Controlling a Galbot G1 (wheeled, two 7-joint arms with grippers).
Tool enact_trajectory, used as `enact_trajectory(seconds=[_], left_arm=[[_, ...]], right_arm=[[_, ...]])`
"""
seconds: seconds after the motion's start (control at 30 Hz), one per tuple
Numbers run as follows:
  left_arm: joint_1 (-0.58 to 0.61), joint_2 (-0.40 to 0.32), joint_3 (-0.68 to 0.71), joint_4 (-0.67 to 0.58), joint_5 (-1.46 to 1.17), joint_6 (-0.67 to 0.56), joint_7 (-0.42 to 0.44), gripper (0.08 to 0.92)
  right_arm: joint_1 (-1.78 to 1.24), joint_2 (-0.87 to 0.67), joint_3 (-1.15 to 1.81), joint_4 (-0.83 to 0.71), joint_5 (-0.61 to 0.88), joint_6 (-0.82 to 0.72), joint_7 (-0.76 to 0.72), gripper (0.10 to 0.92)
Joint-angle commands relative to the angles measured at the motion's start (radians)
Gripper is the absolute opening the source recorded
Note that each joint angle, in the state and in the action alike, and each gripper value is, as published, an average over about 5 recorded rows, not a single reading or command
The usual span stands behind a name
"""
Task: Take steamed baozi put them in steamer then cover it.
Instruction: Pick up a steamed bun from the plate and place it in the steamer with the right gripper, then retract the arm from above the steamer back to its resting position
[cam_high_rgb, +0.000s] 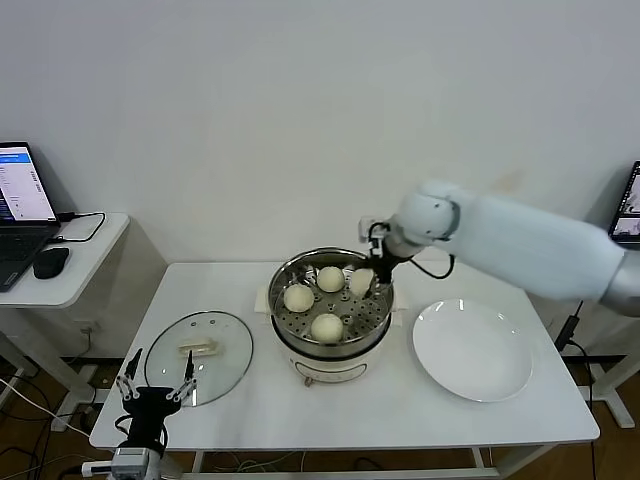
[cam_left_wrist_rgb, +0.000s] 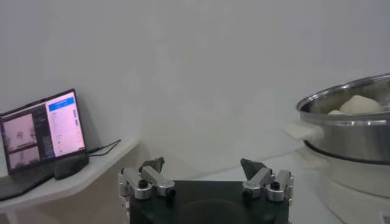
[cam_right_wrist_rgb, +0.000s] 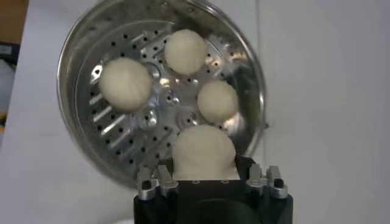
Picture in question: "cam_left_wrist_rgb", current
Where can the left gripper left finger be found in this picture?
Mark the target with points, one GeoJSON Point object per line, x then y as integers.
{"type": "Point", "coordinates": [157, 181]}

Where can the cream electric cooker pot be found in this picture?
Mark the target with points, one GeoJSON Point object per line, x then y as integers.
{"type": "Point", "coordinates": [350, 182]}

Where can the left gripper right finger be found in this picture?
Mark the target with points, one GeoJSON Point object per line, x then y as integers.
{"type": "Point", "coordinates": [259, 181]}

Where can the white steamed baozi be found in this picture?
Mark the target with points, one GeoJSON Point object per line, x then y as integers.
{"type": "Point", "coordinates": [361, 105]}
{"type": "Point", "coordinates": [335, 112]}

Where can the white side table with mouse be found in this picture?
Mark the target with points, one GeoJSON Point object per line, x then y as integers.
{"type": "Point", "coordinates": [100, 164]}

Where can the steel steamer basket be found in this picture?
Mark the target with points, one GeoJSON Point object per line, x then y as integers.
{"type": "Point", "coordinates": [350, 140]}

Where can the black laptop white-blue screen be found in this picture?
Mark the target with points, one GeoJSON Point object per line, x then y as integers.
{"type": "Point", "coordinates": [30, 137]}

